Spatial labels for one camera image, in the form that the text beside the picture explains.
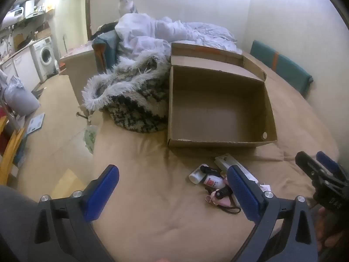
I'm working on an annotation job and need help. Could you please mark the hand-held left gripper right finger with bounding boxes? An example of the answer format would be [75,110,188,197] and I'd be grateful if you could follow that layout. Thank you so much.
[226,166,319,262]

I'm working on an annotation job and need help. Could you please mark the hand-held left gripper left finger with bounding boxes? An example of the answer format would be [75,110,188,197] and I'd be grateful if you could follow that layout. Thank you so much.
[29,164,120,262]

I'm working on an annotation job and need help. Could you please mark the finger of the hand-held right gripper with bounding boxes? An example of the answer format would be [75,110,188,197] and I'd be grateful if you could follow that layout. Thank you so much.
[316,151,344,181]
[295,151,328,186]

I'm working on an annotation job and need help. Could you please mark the small white bottle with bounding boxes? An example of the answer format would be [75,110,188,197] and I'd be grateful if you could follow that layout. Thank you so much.
[189,166,204,184]

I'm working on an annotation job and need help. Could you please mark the cardboard box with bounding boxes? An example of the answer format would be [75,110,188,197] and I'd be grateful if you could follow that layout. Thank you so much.
[167,42,278,150]

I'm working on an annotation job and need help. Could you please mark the person's right hand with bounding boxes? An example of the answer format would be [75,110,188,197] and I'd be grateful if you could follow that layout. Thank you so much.
[318,206,348,252]

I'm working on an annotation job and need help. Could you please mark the white bottle with red label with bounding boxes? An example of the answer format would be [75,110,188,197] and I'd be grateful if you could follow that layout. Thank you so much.
[204,175,226,189]

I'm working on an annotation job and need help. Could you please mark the small black gadget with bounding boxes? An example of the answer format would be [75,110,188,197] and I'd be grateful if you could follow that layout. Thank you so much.
[200,164,221,176]

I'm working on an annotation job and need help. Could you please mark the green white plastic bag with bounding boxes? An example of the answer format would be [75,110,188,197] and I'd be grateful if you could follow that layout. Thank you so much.
[83,125,99,153]

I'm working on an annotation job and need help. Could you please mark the fur-trimmed knitted coat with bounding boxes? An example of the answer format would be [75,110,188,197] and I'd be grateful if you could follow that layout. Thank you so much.
[82,48,171,134]

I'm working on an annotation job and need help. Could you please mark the white bathroom scale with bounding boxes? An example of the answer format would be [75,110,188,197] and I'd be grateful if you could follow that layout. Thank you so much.
[27,112,45,133]

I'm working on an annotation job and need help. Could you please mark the yellow wooden chair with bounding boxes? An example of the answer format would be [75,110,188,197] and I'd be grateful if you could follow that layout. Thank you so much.
[0,115,26,186]

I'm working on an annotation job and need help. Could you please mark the teal cushion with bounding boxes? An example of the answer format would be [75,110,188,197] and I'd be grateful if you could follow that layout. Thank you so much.
[249,40,313,99]

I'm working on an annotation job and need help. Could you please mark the grey trash bag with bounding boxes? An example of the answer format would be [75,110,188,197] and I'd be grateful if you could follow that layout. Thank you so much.
[4,75,41,115]

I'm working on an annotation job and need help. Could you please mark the beige side table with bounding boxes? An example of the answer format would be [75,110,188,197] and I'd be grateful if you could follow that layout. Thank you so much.
[58,42,107,110]

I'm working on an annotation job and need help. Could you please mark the white kitchen cabinets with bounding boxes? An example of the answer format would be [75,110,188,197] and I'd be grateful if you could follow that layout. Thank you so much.
[0,46,41,93]

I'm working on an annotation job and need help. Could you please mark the white washing machine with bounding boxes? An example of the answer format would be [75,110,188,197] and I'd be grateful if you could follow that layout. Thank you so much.
[33,37,59,78]

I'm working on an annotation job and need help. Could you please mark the white duvet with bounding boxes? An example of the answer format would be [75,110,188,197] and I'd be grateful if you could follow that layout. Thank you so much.
[115,13,242,60]

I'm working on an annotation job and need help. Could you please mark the dark cloth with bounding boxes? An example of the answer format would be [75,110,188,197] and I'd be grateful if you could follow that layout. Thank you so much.
[91,23,119,40]

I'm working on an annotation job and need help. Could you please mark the grey white cat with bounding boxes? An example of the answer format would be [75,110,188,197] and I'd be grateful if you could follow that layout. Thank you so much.
[118,0,139,15]

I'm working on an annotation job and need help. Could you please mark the brown door frame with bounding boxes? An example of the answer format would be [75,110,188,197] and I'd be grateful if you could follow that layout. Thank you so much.
[85,0,92,41]

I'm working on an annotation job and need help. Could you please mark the white wall water heater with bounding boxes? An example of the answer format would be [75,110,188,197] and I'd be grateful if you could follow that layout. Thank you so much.
[5,0,36,22]

